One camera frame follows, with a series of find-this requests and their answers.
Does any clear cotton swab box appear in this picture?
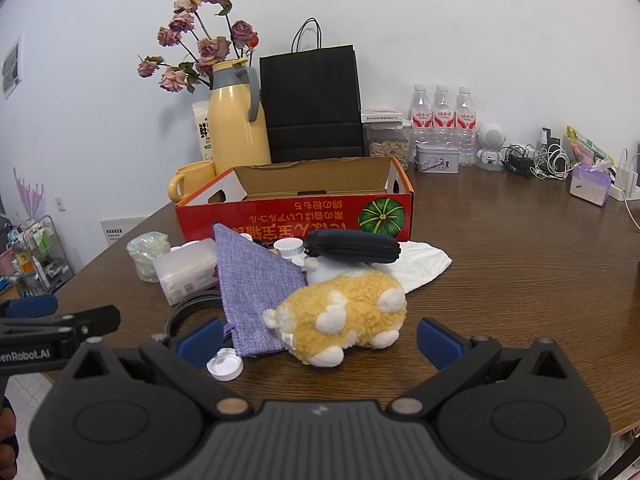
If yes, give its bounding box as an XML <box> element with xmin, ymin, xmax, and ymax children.
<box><xmin>152</xmin><ymin>239</ymin><xmax>221</xmax><ymax>306</ymax></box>

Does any person's left hand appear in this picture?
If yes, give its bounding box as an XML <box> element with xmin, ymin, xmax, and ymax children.
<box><xmin>0</xmin><ymin>404</ymin><xmax>17</xmax><ymax>448</ymax></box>

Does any white wall panel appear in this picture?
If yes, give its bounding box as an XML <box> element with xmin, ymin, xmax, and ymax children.
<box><xmin>100</xmin><ymin>216</ymin><xmax>148</xmax><ymax>247</ymax></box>

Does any black paper bag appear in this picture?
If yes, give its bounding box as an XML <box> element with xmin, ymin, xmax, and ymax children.
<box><xmin>259</xmin><ymin>17</ymin><xmax>365</xmax><ymax>164</ymax></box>

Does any purple cloth pouch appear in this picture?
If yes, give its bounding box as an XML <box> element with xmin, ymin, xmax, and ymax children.
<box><xmin>212</xmin><ymin>222</ymin><xmax>308</xmax><ymax>358</ymax></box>

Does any purple wall decoration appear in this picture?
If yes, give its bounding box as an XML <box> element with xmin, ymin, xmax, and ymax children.
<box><xmin>12</xmin><ymin>166</ymin><xmax>46</xmax><ymax>221</ymax></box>

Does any ridged white jar lid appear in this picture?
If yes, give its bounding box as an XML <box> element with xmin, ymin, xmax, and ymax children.
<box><xmin>272</xmin><ymin>237</ymin><xmax>306</xmax><ymax>261</ymax></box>

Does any white cloth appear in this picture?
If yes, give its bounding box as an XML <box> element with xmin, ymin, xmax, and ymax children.
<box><xmin>390</xmin><ymin>241</ymin><xmax>453</xmax><ymax>295</ymax></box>

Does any white charger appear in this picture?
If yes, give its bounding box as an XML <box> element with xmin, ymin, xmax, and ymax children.
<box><xmin>607</xmin><ymin>149</ymin><xmax>640</xmax><ymax>202</ymax></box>

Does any black braided strap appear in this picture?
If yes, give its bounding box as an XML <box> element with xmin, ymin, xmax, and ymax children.
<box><xmin>165</xmin><ymin>292</ymin><xmax>223</xmax><ymax>338</ymax></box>

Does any yellow mug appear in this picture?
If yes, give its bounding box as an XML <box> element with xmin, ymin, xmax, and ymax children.
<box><xmin>167</xmin><ymin>161</ymin><xmax>217</xmax><ymax>203</ymax></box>

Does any white cable bundle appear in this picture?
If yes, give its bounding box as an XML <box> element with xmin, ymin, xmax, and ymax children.
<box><xmin>532</xmin><ymin>144</ymin><xmax>572</xmax><ymax>181</ymax></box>

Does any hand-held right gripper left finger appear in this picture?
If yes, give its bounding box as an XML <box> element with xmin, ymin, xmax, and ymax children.
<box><xmin>59</xmin><ymin>316</ymin><xmax>253</xmax><ymax>421</ymax></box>

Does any purple tissue pack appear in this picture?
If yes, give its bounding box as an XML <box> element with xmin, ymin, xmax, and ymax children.
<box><xmin>570</xmin><ymin>162</ymin><xmax>611</xmax><ymax>206</ymax></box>

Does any iridescent plastic cup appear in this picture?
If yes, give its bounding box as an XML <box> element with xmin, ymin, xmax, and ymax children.
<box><xmin>126</xmin><ymin>231</ymin><xmax>171</xmax><ymax>283</ymax></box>

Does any metal storage rack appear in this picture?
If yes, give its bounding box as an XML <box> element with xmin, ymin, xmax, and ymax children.
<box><xmin>0</xmin><ymin>215</ymin><xmax>76</xmax><ymax>296</ymax></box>

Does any white robot toy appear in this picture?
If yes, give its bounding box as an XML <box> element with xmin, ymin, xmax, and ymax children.
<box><xmin>475</xmin><ymin>121</ymin><xmax>508</xmax><ymax>171</ymax></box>

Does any small white bottle cap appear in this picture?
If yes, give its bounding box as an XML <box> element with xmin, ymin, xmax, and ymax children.
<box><xmin>207</xmin><ymin>347</ymin><xmax>245</xmax><ymax>382</ymax></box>

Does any wall poster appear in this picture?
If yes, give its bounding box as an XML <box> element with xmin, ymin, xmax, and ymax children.
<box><xmin>1</xmin><ymin>35</ymin><xmax>23</xmax><ymax>100</ymax></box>

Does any red cardboard box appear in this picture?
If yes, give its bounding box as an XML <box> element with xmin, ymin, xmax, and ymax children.
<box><xmin>175</xmin><ymin>156</ymin><xmax>415</xmax><ymax>243</ymax></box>

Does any grey tin box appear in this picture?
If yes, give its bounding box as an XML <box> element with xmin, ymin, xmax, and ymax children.
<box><xmin>416</xmin><ymin>144</ymin><xmax>461</xmax><ymax>173</ymax></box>

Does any white milk carton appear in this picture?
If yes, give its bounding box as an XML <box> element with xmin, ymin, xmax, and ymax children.
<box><xmin>192</xmin><ymin>100</ymin><xmax>216</xmax><ymax>161</ymax></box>

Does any yellow plush toy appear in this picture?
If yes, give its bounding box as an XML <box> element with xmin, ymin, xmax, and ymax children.
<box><xmin>262</xmin><ymin>259</ymin><xmax>408</xmax><ymax>367</ymax></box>

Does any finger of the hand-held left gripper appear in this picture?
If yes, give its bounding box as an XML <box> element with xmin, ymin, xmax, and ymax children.
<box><xmin>0</xmin><ymin>305</ymin><xmax>122</xmax><ymax>342</ymax></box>
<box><xmin>0</xmin><ymin>294</ymin><xmax>60</xmax><ymax>320</ymax></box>

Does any thin white cable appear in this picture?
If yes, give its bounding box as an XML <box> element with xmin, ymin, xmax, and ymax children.
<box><xmin>620</xmin><ymin>195</ymin><xmax>640</xmax><ymax>233</ymax></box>

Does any black zipper case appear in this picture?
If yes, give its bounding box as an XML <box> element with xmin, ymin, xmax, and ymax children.
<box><xmin>304</xmin><ymin>230</ymin><xmax>402</xmax><ymax>265</ymax></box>

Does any clear seed container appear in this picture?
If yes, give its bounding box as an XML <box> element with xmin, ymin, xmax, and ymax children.
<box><xmin>361</xmin><ymin>109</ymin><xmax>412</xmax><ymax>171</ymax></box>

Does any colourful snack packet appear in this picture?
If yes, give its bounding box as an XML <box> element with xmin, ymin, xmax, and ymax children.
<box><xmin>565</xmin><ymin>125</ymin><xmax>613</xmax><ymax>171</ymax></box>

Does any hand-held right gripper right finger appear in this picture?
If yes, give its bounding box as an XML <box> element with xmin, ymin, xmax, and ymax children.
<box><xmin>385</xmin><ymin>317</ymin><xmax>583</xmax><ymax>418</ymax></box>

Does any yellow thermos jug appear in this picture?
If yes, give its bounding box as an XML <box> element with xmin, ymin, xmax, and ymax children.
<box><xmin>207</xmin><ymin>59</ymin><xmax>272</xmax><ymax>176</ymax></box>

